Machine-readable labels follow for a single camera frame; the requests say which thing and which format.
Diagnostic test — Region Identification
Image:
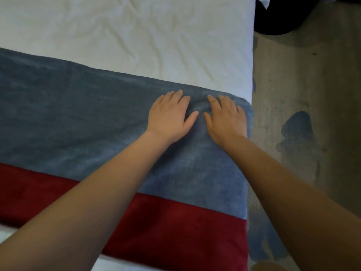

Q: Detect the blue and red blanket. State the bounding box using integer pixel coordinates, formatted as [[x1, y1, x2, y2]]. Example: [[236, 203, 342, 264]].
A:
[[0, 47, 254, 271]]

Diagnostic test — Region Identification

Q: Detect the person's left forearm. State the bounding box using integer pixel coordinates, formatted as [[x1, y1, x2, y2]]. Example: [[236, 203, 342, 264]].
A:
[[0, 131, 173, 271]]

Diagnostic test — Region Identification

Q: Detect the black furniture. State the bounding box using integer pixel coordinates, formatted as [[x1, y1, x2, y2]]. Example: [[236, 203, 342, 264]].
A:
[[254, 0, 361, 36]]

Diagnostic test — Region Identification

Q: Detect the white bed sheet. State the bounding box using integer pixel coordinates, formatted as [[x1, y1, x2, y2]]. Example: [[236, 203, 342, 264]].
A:
[[0, 0, 256, 271]]

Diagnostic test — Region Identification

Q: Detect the person's right hand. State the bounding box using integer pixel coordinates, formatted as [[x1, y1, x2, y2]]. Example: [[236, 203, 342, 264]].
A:
[[203, 94, 249, 148]]

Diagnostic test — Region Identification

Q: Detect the person's right forearm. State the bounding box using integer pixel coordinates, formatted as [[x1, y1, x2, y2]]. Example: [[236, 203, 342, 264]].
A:
[[223, 135, 361, 271]]

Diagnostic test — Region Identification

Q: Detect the person's left hand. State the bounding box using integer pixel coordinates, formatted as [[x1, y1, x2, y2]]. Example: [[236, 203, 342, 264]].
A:
[[145, 90, 199, 145]]

